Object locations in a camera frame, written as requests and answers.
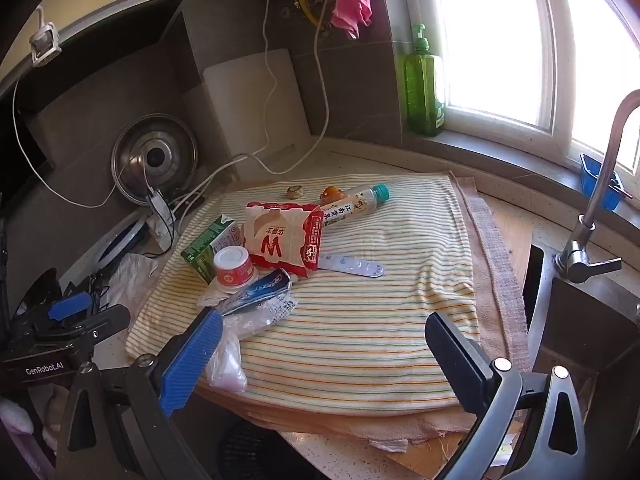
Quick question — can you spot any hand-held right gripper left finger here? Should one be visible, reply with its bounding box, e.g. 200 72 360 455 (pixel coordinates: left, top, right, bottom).
59 307 224 480

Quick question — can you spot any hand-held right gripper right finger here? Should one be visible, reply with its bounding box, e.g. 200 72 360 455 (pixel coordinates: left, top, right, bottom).
425 311 586 480

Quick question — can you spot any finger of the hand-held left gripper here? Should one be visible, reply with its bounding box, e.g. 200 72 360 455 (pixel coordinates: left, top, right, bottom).
20 267 93 330
30 304 132 356

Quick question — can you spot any clear plastic wrapper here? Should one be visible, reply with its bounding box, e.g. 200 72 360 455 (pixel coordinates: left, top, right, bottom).
197 280 299 393

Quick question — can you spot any red and white yogurt cup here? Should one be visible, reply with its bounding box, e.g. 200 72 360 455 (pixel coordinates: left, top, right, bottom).
213 246 260 294

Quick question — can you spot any blue toothpaste tube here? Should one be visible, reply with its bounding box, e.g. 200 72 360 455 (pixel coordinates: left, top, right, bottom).
220 267 293 317

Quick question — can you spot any green drink carton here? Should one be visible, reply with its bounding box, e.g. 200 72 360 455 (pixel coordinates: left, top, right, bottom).
181 214 246 285

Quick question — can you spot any clear toothbrush case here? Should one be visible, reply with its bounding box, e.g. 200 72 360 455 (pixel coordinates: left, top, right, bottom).
317 254 387 278

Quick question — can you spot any red and white paper bag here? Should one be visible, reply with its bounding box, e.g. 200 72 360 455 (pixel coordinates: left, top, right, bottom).
243 201 325 281

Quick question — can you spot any clear plastic bottle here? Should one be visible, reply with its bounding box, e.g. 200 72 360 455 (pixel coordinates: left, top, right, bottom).
320 183 391 225

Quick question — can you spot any person's left hand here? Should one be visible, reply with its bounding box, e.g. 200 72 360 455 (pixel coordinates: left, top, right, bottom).
0 394 66 448

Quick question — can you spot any white plastic bag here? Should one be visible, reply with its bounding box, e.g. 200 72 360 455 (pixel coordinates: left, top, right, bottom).
107 252 161 311

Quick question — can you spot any striped towel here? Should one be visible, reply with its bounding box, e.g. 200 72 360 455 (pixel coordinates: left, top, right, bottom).
125 172 481 416

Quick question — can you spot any white power strip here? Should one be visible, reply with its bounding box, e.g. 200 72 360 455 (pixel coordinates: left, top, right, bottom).
147 220 176 256

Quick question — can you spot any steel sink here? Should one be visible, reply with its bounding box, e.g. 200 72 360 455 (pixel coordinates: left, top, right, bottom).
520 242 640 378

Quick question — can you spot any white charger plug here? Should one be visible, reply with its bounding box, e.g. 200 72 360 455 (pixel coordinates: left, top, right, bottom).
148 189 177 223

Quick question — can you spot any steel pot lid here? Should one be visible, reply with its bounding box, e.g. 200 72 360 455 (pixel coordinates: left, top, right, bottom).
111 114 200 207

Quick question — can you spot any blue plastic holder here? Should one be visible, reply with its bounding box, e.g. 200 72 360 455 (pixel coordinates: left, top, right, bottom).
580 152 626 211

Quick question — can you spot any white cutting board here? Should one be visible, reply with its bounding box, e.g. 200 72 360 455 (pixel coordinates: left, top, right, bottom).
201 49 311 181

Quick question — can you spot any steel faucet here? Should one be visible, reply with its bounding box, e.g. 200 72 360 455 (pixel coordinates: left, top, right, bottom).
554 89 640 285

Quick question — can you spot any green soap bottle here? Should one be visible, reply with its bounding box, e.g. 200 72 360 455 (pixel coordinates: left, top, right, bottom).
403 24 447 137

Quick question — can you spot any window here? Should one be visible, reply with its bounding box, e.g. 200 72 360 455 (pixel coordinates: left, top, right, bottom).
400 0 640 181

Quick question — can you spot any pink cloth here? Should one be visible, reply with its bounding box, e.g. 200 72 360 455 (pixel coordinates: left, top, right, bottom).
330 0 373 38

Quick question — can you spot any thin white cable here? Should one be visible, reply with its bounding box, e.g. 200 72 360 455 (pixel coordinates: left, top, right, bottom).
12 77 156 208

